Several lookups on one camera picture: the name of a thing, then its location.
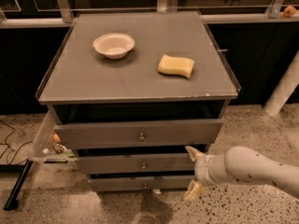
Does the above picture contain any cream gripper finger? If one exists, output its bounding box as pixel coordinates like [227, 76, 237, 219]
[184, 180, 206, 202]
[185, 146, 204, 162]

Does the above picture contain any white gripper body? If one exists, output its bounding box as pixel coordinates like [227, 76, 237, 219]
[194, 155, 226, 186]

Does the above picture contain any grey drawer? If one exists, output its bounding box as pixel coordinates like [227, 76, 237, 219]
[54, 119, 223, 149]
[88, 175, 193, 192]
[76, 153, 195, 175]

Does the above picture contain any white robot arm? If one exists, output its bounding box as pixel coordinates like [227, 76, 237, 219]
[184, 146, 299, 201]

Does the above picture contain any grey top drawer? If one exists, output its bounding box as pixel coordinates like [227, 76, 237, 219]
[54, 119, 223, 149]

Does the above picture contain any grey drawer cabinet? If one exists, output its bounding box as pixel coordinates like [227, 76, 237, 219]
[37, 12, 240, 181]

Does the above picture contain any grey bottom drawer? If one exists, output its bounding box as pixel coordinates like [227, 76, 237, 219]
[88, 175, 193, 192]

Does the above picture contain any yellow sponge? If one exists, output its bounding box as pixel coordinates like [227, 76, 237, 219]
[158, 54, 194, 78]

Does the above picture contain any white diagonal pole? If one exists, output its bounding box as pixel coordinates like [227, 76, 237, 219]
[263, 50, 299, 117]

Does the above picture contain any white paper bowl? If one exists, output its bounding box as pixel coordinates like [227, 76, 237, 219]
[93, 33, 135, 60]

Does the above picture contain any orange fruit in bin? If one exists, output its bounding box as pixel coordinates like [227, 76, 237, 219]
[53, 133, 61, 143]

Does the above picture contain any clear plastic side bin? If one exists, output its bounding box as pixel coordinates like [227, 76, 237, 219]
[29, 113, 75, 164]

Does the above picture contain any black metal floor bar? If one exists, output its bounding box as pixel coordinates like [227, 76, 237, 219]
[0, 160, 33, 211]

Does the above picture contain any metal railing frame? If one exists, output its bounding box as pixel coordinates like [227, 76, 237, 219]
[1, 0, 299, 28]

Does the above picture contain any orange fruit on rail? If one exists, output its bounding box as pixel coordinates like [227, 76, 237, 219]
[283, 6, 296, 18]

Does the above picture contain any black floor cable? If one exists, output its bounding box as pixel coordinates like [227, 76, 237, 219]
[0, 119, 34, 166]

